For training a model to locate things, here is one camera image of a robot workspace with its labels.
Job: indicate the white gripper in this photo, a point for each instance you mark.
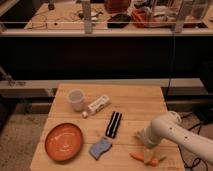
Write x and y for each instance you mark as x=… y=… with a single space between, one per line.
x=149 y=142

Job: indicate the orange pepper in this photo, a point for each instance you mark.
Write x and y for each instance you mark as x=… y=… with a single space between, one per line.
x=153 y=161

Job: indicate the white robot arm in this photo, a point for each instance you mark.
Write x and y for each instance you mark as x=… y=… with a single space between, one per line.
x=167 y=126

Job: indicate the white ceramic cup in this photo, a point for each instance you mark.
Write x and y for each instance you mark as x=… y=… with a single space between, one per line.
x=77 y=99

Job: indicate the black striped block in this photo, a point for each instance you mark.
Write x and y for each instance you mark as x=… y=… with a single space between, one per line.
x=113 y=125

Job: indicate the blue sponge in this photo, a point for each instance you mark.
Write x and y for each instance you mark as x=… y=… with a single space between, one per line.
x=99 y=148

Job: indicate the white tube bottle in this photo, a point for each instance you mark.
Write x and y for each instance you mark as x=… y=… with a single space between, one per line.
x=95 y=106

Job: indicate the orange plate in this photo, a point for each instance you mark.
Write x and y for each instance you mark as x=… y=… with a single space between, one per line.
x=63 y=142

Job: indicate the red box on bench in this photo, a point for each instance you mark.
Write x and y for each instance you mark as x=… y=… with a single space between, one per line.
x=140 y=18

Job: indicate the black tray on bench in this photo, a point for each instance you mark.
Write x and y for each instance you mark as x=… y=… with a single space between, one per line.
x=119 y=20

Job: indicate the grey metal post right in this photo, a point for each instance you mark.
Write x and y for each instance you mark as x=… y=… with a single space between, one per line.
x=184 y=11

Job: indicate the grey metal post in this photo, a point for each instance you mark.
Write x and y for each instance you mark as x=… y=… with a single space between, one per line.
x=184 y=11
x=86 y=7

